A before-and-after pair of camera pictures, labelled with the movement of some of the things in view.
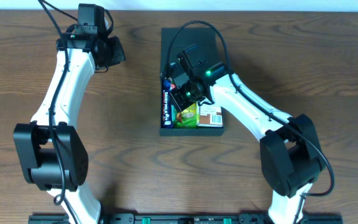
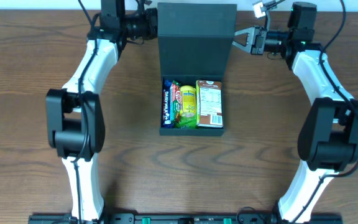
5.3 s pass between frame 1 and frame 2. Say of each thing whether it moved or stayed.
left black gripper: moved
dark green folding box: moved
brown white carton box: stayed
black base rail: stayed
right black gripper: moved
